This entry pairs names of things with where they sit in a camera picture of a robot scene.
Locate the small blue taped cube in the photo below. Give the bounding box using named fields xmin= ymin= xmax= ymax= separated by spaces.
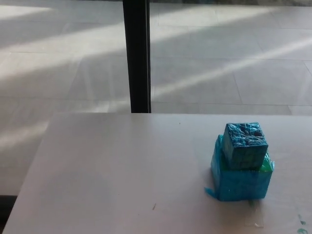
xmin=222 ymin=122 xmax=270 ymax=171

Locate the big blue green taped cube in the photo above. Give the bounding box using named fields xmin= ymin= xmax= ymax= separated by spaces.
xmin=203 ymin=134 xmax=276 ymax=202

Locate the black window frame post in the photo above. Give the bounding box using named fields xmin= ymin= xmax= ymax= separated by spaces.
xmin=122 ymin=0 xmax=152 ymax=114

